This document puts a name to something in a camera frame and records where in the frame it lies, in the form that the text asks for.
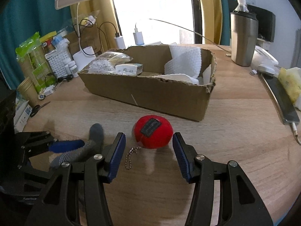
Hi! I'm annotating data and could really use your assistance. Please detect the grey sock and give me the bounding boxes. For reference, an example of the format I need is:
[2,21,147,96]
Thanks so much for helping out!
[49,123,104,168]

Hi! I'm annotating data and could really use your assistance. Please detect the red plush ball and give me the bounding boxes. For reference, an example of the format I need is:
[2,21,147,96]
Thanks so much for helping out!
[134,115,173,150]

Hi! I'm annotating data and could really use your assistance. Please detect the cotton swab pack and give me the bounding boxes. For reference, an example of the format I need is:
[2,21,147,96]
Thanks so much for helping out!
[96,51,133,64]

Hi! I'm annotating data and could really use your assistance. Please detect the tissue packet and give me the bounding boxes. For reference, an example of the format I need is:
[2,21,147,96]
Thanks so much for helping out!
[115,63,143,76]

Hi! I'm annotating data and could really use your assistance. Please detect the white textured cloth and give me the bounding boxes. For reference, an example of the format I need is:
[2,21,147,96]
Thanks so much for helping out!
[156,44,211,85]

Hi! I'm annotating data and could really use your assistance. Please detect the bubble wrap piece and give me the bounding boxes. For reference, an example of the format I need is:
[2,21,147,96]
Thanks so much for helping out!
[88,60,116,73]

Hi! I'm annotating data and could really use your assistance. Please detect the black scissors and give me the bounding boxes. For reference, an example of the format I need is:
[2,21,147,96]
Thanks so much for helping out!
[30,102,50,117]

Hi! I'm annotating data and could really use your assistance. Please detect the white pill bottle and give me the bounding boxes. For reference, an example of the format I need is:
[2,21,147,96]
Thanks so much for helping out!
[64,63,72,75]
[68,61,79,78]

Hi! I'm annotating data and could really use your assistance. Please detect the white perforated basket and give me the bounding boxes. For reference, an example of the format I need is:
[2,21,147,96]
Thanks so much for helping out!
[45,48,71,78]

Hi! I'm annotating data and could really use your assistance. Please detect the brown cardboard box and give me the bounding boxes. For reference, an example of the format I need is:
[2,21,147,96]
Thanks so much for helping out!
[79,45,216,121]

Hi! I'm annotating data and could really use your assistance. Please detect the white desk lamp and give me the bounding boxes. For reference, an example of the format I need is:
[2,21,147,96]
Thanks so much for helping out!
[55,0,96,71]

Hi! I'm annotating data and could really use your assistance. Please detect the green paper cup package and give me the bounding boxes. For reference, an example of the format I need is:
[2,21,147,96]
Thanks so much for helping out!
[15,32,56,93]

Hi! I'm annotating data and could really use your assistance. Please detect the black smartphone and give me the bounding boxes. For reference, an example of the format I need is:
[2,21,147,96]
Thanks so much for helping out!
[259,73,300,125]

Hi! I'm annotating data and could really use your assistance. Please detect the white charger left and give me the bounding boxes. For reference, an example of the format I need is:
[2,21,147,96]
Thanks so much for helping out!
[114,32,126,50]

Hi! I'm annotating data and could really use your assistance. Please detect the white charger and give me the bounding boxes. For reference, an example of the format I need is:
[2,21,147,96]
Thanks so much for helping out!
[114,32,126,50]
[133,24,144,46]

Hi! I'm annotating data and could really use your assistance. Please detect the white charger right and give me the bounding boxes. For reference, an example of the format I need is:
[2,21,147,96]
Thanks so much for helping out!
[133,24,144,46]

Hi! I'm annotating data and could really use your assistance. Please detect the yellow plastic bag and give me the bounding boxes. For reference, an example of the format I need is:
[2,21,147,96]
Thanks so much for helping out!
[277,67,300,109]

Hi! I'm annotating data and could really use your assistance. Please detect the white lidded container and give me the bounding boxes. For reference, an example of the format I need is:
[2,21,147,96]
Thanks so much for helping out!
[251,45,279,76]

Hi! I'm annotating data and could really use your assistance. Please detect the steel travel tumbler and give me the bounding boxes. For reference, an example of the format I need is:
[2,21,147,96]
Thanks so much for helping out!
[230,11,258,67]

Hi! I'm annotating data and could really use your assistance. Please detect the black computer monitor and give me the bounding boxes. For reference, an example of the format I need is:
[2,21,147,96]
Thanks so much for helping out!
[247,5,275,42]

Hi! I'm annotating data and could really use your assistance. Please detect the clear water bottle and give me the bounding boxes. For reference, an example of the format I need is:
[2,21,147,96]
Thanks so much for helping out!
[233,0,249,13]

